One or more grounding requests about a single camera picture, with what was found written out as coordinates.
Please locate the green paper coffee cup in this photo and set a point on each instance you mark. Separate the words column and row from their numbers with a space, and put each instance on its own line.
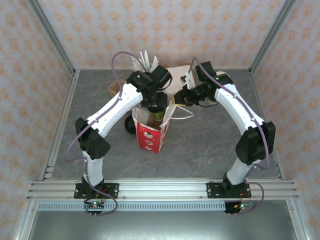
column 158, row 115

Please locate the red white paper gift bag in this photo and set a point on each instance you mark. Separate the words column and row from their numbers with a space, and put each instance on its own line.
column 150, row 140

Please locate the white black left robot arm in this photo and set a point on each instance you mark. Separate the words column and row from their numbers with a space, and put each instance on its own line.
column 112, row 112

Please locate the white paper cup stack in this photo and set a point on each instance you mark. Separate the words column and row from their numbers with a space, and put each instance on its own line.
column 212, row 101

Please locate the white napkin stack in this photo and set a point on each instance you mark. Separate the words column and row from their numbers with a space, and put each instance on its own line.
column 177, row 77

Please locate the brown pulp cup carrier stack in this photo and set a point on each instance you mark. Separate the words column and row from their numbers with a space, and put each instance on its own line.
column 115, row 86

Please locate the small circuit board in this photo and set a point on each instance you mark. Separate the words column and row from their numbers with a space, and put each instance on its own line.
column 241, row 206
column 94, row 205

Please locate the aluminium side rail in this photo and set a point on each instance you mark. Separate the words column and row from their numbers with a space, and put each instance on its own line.
column 261, row 100
column 67, row 105

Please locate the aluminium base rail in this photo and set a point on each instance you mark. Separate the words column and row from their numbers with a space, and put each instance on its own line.
column 162, row 190

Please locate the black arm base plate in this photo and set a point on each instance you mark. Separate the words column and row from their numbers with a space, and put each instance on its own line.
column 212, row 190
column 113, row 190

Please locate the aluminium frame post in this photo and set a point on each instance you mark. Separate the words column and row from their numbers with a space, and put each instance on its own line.
column 50, row 36
column 272, row 36

